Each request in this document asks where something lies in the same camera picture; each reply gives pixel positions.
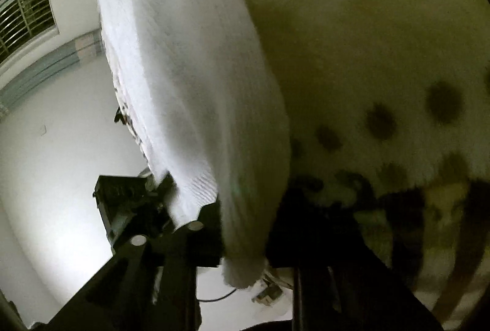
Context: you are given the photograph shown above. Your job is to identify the white knit sweater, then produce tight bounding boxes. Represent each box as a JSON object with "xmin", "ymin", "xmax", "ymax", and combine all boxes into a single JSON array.
[{"xmin": 97, "ymin": 0, "xmax": 291, "ymax": 289}]

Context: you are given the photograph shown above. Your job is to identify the grey-green left curtain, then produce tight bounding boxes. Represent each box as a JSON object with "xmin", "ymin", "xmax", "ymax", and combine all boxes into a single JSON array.
[{"xmin": 1, "ymin": 29, "xmax": 105, "ymax": 120}]

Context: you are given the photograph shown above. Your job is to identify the window with metal bars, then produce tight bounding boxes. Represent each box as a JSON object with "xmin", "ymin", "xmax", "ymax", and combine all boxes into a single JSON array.
[{"xmin": 0, "ymin": 0, "xmax": 56, "ymax": 62}]

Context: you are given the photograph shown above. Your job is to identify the floral bed cover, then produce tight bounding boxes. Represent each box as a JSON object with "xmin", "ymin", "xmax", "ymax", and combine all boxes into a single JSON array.
[{"xmin": 244, "ymin": 0, "xmax": 489, "ymax": 330}]

